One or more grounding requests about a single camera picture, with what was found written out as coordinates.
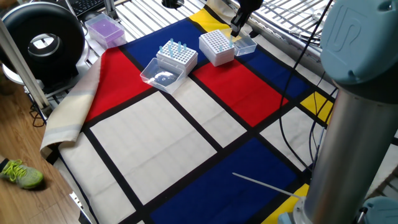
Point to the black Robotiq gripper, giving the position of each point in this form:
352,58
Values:
250,3

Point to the clear plastic holder lid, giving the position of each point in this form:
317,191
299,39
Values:
161,77
247,46

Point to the white pipette tip holder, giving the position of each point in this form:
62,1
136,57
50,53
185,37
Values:
209,55
188,65

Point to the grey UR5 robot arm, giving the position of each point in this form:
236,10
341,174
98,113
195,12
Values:
351,140

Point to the black round knob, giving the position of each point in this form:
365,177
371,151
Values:
172,3

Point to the clear box purple insert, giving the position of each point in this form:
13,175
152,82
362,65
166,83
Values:
105,31

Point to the Mondrian pattern tablecloth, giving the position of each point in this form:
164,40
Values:
155,146

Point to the black computer keyboard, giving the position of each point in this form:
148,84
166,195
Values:
84,5

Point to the grey green sneaker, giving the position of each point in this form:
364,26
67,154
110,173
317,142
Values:
25,175

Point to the aluminium frame post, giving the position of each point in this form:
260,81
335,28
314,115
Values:
22,67
110,7

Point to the white corner bracket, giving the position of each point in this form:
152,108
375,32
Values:
76,202

